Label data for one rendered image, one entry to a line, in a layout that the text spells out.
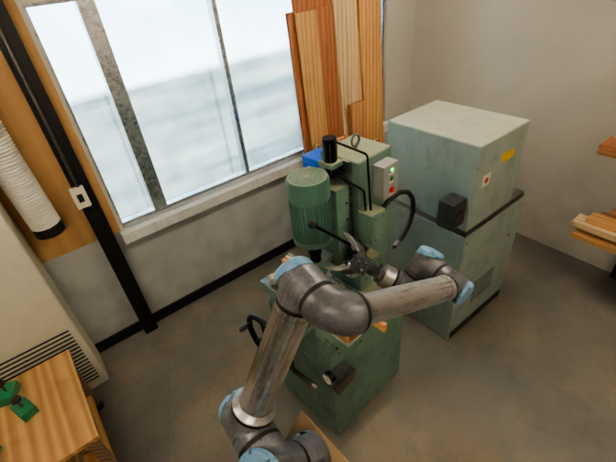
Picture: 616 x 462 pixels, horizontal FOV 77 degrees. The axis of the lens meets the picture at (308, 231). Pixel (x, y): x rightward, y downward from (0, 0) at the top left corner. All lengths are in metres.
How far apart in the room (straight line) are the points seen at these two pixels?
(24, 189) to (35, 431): 1.17
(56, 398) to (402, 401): 1.88
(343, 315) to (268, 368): 0.34
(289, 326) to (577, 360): 2.29
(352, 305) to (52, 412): 1.79
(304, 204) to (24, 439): 1.70
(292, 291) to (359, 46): 2.63
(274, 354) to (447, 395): 1.66
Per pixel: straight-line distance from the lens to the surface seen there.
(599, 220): 3.16
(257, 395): 1.28
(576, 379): 2.96
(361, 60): 3.35
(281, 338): 1.11
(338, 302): 0.95
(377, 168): 1.65
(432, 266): 1.41
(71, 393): 2.43
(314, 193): 1.48
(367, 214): 1.65
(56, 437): 2.31
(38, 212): 2.48
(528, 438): 2.63
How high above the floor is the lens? 2.21
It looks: 35 degrees down
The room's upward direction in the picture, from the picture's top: 6 degrees counter-clockwise
